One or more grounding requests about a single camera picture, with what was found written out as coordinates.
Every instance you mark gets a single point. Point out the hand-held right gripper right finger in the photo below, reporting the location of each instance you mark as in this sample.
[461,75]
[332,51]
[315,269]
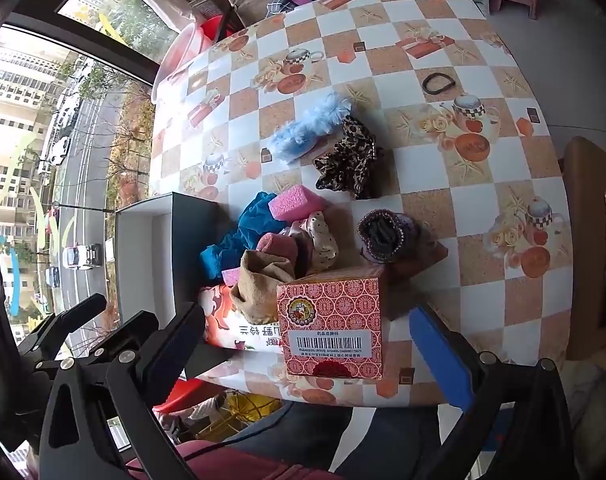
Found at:
[443,360]

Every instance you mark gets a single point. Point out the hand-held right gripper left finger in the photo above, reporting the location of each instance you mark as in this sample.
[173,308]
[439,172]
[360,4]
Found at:
[183,342]

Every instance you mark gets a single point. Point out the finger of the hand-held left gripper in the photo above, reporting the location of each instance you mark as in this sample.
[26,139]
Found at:
[68,317]
[138,325]

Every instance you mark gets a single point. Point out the white grey storage box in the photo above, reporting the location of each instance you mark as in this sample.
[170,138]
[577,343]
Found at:
[148,260]

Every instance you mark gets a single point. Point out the pink foam sponge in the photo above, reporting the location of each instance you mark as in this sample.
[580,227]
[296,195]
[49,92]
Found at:
[295,203]
[230,277]

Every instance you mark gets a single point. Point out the tan terry sock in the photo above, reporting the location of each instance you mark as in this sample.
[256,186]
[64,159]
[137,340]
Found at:
[258,285]

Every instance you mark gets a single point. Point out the pink knitted sock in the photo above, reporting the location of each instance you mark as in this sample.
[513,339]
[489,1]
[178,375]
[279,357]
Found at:
[275,247]

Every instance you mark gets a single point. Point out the blue cloth scrunchie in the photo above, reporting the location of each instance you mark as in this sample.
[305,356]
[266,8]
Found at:
[248,225]

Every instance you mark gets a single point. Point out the dark beaded scrunchie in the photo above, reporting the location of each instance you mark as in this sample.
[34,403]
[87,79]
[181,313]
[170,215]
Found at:
[383,235]

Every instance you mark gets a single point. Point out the cream polka dot scrunchie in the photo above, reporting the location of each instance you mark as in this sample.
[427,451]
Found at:
[323,240]

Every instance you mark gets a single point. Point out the leopard print scrunchie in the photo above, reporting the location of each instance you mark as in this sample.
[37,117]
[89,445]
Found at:
[350,160]

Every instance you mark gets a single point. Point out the blue fluffy scrunchie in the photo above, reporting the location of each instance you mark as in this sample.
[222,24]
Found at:
[303,132]

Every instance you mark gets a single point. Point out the red plastic chair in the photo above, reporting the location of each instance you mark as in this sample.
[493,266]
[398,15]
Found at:
[183,395]

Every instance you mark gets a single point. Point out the yellow bag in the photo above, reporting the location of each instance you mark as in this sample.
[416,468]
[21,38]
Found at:
[243,410]

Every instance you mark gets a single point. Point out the red patterned cardboard box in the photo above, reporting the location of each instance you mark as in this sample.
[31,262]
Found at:
[333,320]

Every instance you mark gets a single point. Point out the person's maroon garment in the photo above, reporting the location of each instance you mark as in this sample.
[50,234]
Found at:
[223,462]

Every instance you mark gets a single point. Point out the person's blue jeans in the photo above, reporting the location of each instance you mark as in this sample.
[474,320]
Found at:
[308,435]

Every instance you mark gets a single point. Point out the checkered printed tablecloth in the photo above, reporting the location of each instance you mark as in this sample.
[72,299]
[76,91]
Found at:
[408,200]

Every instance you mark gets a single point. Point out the brown wooden chair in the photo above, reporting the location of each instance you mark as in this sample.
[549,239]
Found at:
[583,235]

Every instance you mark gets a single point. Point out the red plastic basin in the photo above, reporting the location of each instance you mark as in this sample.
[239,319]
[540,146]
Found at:
[215,27]

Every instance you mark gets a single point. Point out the dark window frame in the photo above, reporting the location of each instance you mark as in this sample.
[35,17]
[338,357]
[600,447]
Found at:
[58,27]

